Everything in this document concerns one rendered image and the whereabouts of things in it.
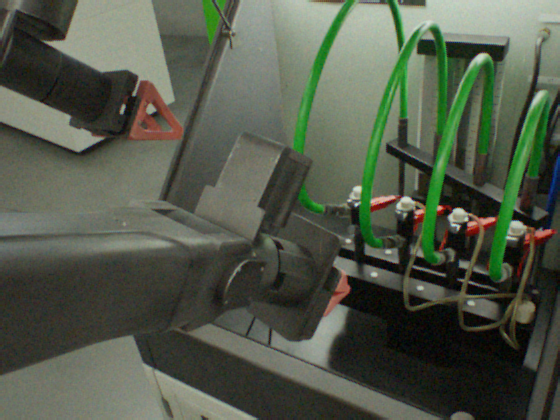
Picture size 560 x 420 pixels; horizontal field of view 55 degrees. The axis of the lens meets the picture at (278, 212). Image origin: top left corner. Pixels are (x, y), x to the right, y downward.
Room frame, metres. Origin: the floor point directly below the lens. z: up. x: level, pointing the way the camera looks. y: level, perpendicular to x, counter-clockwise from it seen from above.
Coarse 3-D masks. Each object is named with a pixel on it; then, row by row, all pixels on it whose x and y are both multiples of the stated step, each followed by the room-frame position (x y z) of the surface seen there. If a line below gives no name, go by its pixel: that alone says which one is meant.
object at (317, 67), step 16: (352, 0) 0.71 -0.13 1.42; (336, 16) 0.68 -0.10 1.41; (400, 16) 0.84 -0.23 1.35; (336, 32) 0.66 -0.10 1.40; (400, 32) 0.85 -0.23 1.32; (320, 48) 0.65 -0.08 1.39; (400, 48) 0.86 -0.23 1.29; (320, 64) 0.63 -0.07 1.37; (400, 80) 0.88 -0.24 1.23; (304, 96) 0.61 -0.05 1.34; (400, 96) 0.88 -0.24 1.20; (304, 112) 0.60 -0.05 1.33; (400, 112) 0.88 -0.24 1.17; (304, 128) 0.59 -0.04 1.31; (304, 192) 0.58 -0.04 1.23; (320, 208) 0.61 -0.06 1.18
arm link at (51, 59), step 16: (0, 16) 0.54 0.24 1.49; (16, 16) 0.54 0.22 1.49; (0, 32) 0.53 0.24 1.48; (16, 32) 0.53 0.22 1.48; (32, 32) 0.56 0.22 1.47; (48, 32) 0.55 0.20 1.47; (0, 48) 0.52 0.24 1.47; (16, 48) 0.51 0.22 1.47; (32, 48) 0.52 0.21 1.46; (48, 48) 0.54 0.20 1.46; (0, 64) 0.51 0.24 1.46; (16, 64) 0.51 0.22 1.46; (32, 64) 0.51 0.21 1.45; (48, 64) 0.52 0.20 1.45; (0, 80) 0.51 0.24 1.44; (16, 80) 0.51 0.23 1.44; (32, 80) 0.51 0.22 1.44; (48, 80) 0.52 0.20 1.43; (32, 96) 0.52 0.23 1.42
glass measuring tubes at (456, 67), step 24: (432, 48) 0.90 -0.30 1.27; (456, 48) 0.87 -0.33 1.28; (480, 48) 0.85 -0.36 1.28; (504, 48) 0.83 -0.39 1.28; (432, 72) 0.91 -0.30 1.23; (456, 72) 0.90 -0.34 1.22; (480, 72) 0.88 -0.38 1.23; (504, 72) 0.86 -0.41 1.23; (432, 96) 0.92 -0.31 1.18; (480, 96) 0.87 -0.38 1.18; (432, 120) 0.92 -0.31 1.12; (480, 120) 0.85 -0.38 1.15; (432, 144) 0.92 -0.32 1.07; (456, 144) 0.88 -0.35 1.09; (456, 192) 0.87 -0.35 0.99; (480, 216) 0.83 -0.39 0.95
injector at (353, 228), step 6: (354, 198) 0.71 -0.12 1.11; (354, 210) 0.71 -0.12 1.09; (354, 216) 0.71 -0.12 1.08; (354, 222) 0.71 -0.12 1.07; (348, 228) 0.70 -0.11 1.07; (354, 228) 0.69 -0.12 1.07; (354, 234) 0.72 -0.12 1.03; (360, 234) 0.71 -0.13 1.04; (354, 240) 0.72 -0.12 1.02; (360, 240) 0.71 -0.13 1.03; (360, 246) 0.71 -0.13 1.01; (360, 252) 0.71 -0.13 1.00; (360, 258) 0.71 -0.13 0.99
